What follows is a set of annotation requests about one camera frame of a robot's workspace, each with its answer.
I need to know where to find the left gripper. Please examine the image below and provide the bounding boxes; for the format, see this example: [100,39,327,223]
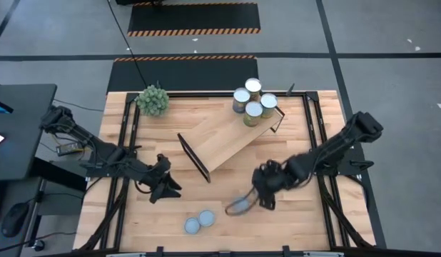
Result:
[136,153,183,205]

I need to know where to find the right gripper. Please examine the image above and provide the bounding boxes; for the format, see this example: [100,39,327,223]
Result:
[225,161,291,214]

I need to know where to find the teal fish can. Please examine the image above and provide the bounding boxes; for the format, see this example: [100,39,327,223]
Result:
[183,216,201,236]

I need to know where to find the green peas can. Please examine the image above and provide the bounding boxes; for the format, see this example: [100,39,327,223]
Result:
[197,209,217,228]

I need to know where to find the green label can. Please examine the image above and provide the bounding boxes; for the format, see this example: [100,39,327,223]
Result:
[243,101,264,128]

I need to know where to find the yellow-green carrots can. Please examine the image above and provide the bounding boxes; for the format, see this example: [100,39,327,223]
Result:
[259,92,279,119]

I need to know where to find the white can teal lettering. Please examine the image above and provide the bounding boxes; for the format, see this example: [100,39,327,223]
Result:
[232,87,252,114]

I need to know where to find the tan label can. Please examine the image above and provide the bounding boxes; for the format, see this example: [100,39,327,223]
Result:
[244,77,263,103]

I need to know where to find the green plant white pot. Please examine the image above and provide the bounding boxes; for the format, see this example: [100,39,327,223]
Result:
[134,84,171,117]

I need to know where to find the small black electronics box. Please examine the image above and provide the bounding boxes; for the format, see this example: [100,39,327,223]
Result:
[56,141,86,157]

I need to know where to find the black mat orange striped edge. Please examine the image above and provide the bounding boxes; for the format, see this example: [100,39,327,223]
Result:
[127,1,261,37]
[106,55,260,94]

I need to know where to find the black computer mouse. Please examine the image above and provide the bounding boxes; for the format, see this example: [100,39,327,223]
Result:
[1,201,31,238]

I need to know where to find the dark grey desk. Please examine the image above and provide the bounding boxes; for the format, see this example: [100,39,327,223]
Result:
[0,84,58,182]

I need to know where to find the dark laptop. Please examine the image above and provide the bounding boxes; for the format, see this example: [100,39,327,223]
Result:
[0,96,14,115]

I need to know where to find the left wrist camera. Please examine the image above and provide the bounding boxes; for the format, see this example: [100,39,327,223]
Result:
[156,153,171,171]

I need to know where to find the wooden shelf black metal frame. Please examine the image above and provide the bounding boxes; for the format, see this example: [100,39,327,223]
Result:
[176,103,286,183]

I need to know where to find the black table frame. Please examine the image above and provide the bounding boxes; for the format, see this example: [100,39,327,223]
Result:
[77,91,385,257]

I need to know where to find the black floor cable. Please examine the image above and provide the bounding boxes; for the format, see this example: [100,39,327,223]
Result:
[53,99,105,113]

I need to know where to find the black hanging cable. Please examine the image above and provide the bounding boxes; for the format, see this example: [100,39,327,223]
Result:
[106,0,149,89]

